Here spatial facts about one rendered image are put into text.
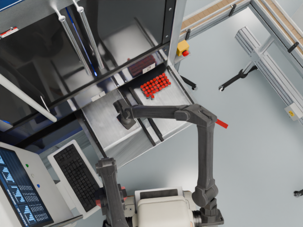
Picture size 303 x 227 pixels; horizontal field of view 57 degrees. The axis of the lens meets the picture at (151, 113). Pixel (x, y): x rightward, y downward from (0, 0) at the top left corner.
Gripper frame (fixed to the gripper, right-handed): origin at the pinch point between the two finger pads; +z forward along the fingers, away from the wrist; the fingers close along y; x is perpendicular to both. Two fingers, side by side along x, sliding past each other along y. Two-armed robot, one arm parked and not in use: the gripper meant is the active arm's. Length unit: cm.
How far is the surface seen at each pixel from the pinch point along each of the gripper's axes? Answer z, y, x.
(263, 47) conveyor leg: 28, -27, -117
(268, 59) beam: 36, -37, -119
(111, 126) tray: 4.9, 4.8, 8.1
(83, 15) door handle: -86, 22, -5
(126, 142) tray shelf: 3.8, -8.2, 8.2
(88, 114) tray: 6.5, 20.3, 13.0
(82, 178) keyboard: 8.6, -5.6, 41.7
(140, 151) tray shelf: 2.7, -18.3, 6.0
